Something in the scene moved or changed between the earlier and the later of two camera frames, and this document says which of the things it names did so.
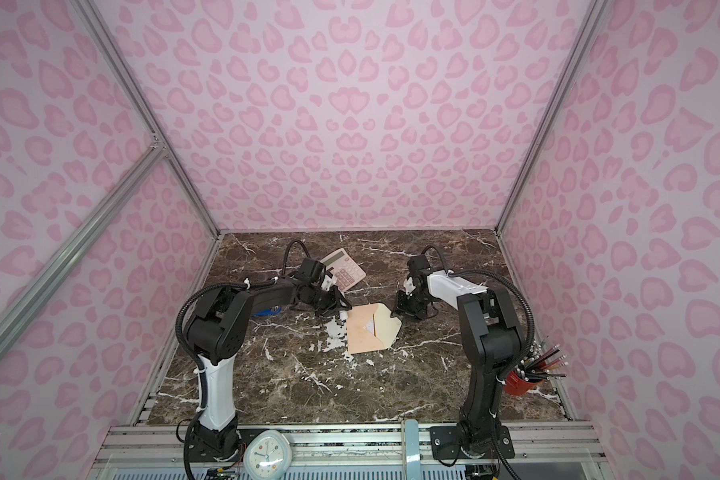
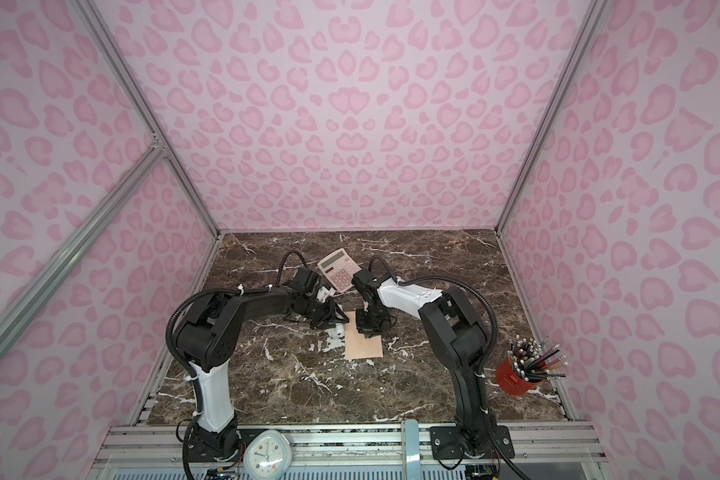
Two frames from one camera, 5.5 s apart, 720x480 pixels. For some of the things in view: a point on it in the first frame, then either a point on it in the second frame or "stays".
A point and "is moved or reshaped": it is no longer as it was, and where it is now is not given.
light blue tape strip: [412, 449] stays
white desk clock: [267, 456] stays
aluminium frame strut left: [95, 23] stays
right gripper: [402, 309] to [363, 329]
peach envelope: [370, 327] is moved or reshaped
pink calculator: [347, 273] stays
